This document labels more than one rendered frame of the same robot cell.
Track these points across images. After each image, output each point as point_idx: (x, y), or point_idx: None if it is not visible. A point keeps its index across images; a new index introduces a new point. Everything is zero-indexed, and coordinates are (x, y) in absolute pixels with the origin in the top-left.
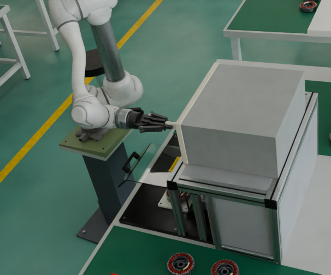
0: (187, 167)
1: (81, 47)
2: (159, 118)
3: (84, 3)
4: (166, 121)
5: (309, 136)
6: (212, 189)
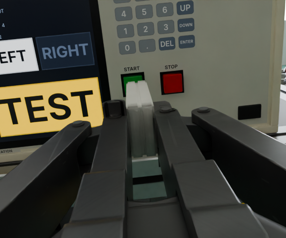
0: (282, 122)
1: None
2: (98, 143)
3: None
4: (133, 105)
5: None
6: None
